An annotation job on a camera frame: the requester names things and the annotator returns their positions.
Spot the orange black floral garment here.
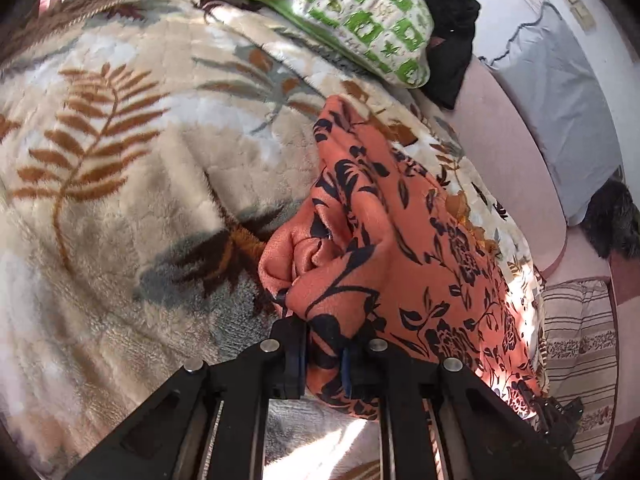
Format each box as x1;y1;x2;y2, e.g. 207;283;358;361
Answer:
258;96;539;420

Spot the striped pink pillow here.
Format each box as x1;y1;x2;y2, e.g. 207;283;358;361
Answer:
542;280;618;479

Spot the dark furry cushion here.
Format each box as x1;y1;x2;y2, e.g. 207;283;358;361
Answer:
580;179;639;259

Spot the pink bed headboard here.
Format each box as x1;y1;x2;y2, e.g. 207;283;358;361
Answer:
444;58;567;278

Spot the cream leaf pattern blanket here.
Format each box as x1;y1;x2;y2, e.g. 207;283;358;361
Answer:
1;0;547;479

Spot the grey pillow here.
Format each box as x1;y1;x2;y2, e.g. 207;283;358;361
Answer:
482;2;623;226

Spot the green white checkered pillow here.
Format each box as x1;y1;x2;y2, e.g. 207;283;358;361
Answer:
138;0;434;90

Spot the black cloth on pillow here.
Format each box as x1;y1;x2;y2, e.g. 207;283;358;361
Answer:
421;0;480;110

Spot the white wall switch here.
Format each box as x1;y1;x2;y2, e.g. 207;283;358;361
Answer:
564;0;597;32

